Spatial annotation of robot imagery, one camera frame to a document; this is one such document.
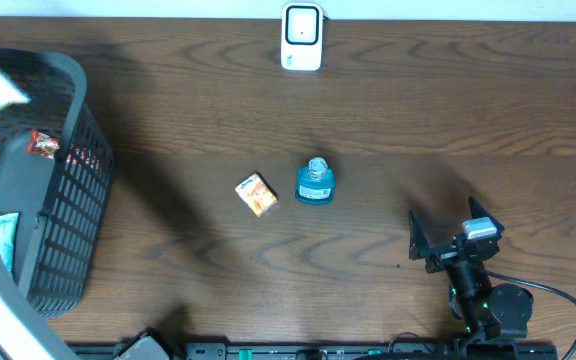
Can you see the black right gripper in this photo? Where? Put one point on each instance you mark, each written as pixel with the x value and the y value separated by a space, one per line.
pixel 419 246

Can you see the teal mouthwash bottle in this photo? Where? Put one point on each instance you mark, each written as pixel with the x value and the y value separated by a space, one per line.
pixel 315 183

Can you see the small orange box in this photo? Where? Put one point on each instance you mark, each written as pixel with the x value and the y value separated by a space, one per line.
pixel 256 194

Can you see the red chocolate bar wrapper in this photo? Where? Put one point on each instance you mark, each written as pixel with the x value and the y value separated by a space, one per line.
pixel 43 145

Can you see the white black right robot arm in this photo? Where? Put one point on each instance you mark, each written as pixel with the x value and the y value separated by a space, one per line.
pixel 491 314

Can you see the white barcode scanner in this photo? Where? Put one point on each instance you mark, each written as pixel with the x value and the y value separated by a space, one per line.
pixel 301 36

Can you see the grey plastic mesh basket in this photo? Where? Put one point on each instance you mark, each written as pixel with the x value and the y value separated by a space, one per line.
pixel 61 201

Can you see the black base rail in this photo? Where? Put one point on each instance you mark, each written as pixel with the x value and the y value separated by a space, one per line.
pixel 402 349

